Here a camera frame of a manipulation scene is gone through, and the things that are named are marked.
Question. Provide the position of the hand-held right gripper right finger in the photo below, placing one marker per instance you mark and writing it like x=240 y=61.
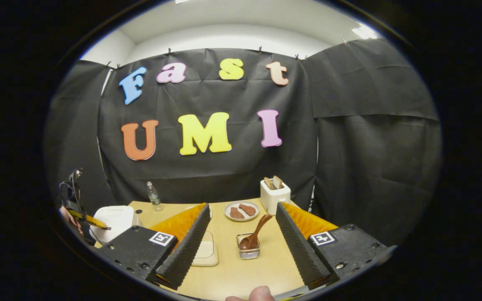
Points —
x=299 y=251

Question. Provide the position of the clear plastic water bottle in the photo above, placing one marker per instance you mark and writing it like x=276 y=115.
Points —
x=154 y=198

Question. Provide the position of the toasted bread slice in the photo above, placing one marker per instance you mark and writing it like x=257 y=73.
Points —
x=278 y=181
x=268 y=183

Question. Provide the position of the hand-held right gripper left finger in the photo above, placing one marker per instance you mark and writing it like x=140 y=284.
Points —
x=182 y=251

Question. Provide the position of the brown wooden spoon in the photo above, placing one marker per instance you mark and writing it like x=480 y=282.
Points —
x=254 y=234

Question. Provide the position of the white rice cooker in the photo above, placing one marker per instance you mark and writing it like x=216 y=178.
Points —
x=113 y=221

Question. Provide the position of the round white plate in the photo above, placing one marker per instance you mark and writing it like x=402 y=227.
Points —
x=229 y=205

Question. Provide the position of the ceiling light panel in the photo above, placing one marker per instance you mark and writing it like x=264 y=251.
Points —
x=364 y=31

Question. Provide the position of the clear plastic rice container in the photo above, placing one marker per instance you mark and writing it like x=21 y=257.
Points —
x=205 y=251

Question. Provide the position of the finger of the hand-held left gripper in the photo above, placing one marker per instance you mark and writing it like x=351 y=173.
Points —
x=90 y=219

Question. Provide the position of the white toaster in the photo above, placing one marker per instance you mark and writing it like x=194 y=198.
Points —
x=274 y=200

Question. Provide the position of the brown meat piece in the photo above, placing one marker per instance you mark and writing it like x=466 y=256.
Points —
x=247 y=209
x=237 y=213

